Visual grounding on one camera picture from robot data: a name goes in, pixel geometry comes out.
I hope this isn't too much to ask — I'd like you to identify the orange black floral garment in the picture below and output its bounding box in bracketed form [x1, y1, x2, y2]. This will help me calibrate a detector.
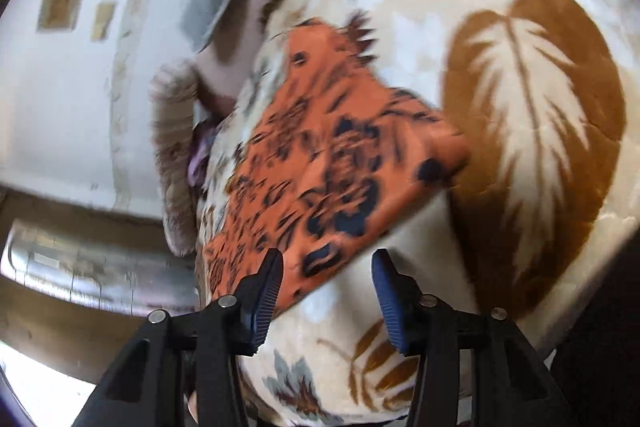
[204, 12, 470, 310]

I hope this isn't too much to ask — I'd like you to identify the brown door with stained glass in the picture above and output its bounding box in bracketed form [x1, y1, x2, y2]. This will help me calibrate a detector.
[1, 190, 200, 383]

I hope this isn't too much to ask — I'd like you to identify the purple cloth under bolster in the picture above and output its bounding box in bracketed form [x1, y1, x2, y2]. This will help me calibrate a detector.
[186, 121, 217, 188]

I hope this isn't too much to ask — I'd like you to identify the striped floral bolster pillow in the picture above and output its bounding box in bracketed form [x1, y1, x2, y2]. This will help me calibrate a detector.
[149, 61, 198, 258]

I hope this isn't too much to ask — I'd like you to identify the pink padded headboard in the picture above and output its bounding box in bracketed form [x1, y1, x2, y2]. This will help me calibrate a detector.
[194, 0, 268, 120]

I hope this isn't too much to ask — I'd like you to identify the leaf pattern plush blanket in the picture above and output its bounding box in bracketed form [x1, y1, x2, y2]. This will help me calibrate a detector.
[200, 0, 639, 426]

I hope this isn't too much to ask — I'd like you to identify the gold wall switch right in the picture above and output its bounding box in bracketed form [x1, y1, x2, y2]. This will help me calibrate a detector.
[90, 0, 117, 42]

